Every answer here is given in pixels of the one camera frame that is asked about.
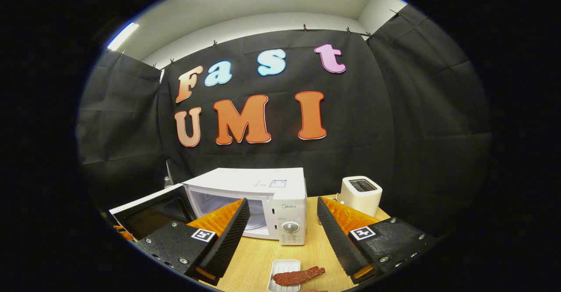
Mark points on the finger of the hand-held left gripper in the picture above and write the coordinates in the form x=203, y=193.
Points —
x=124, y=233

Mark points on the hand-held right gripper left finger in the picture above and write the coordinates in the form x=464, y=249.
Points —
x=232, y=235

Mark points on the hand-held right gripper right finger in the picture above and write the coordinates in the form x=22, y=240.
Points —
x=335, y=235

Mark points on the white microwave oven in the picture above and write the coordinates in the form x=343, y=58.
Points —
x=245, y=182

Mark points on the red-brown meat piece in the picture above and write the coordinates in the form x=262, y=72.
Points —
x=298, y=277

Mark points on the small white ridged tray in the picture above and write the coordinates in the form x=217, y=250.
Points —
x=285, y=265

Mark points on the white toaster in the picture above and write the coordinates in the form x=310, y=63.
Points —
x=360, y=200

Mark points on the black backdrop cloth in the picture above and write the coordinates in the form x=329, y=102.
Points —
x=350, y=151

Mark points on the long ceiling light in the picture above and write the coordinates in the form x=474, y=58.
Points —
x=122, y=36

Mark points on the row of black cloth clips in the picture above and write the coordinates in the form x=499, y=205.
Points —
x=305, y=28

